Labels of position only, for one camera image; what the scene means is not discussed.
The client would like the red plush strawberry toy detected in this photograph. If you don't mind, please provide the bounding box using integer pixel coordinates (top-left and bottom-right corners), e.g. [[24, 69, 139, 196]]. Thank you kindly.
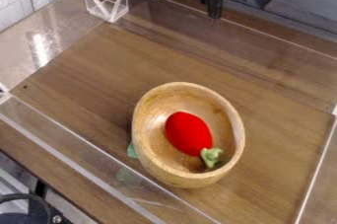
[[165, 112, 224, 169]]

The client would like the green block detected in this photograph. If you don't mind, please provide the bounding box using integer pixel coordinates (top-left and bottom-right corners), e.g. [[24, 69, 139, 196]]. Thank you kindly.
[[127, 143, 139, 159]]

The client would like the wooden brown bowl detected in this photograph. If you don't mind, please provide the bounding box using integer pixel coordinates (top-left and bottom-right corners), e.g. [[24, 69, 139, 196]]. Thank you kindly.
[[132, 82, 245, 188]]

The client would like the black clamp base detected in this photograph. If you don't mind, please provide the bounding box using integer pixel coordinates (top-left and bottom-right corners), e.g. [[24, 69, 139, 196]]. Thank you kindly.
[[28, 191, 73, 224]]

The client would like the clear acrylic tray wall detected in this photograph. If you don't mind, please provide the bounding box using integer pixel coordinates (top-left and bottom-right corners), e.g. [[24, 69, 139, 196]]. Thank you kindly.
[[0, 0, 337, 224]]

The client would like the clear acrylic corner bracket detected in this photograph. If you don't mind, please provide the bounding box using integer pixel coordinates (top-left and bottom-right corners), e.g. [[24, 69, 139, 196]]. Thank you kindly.
[[84, 0, 129, 23]]

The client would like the black cable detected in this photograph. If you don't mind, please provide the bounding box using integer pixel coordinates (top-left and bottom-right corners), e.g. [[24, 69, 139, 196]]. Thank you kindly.
[[0, 192, 52, 224]]

